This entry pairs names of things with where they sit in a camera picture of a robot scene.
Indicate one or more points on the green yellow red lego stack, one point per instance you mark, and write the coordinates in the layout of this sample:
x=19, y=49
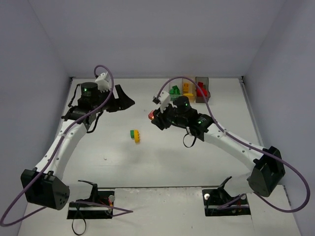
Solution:
x=135, y=135

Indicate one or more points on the dark grey plastic container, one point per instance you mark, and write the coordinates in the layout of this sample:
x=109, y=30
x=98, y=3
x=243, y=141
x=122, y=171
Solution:
x=203, y=83

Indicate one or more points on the green lego brick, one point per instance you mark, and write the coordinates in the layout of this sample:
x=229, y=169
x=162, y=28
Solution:
x=175, y=90

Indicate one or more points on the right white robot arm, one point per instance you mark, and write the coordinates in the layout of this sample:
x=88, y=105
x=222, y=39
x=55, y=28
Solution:
x=264, y=172

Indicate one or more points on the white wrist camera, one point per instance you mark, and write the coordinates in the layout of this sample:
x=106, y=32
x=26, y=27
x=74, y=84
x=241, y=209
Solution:
x=102, y=82
x=163, y=99

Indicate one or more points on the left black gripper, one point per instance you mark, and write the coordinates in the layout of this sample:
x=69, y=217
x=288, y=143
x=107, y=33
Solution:
x=114, y=100

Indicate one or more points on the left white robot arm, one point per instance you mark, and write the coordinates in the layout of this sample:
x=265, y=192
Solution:
x=44, y=183

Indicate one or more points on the amber plastic container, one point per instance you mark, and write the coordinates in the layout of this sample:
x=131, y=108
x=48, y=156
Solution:
x=192, y=89

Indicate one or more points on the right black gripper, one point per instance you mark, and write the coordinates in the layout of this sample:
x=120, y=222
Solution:
x=160, y=119

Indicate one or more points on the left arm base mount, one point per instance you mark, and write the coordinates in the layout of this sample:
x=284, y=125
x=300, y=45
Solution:
x=97, y=208

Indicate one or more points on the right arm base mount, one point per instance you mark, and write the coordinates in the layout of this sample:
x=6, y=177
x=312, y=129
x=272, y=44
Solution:
x=218, y=203

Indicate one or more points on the yellow rounded lego brick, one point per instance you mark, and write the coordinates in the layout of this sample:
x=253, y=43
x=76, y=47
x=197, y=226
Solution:
x=185, y=87

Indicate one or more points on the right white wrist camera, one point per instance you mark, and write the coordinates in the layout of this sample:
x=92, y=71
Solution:
x=163, y=99

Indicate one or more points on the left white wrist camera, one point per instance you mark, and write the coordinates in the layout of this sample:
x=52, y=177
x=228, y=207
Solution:
x=102, y=82

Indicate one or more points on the green yellow red rounded stack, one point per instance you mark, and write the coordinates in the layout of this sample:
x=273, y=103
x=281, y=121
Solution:
x=150, y=115

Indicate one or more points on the clear plastic container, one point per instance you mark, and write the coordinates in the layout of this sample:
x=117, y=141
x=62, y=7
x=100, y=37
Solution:
x=176, y=82

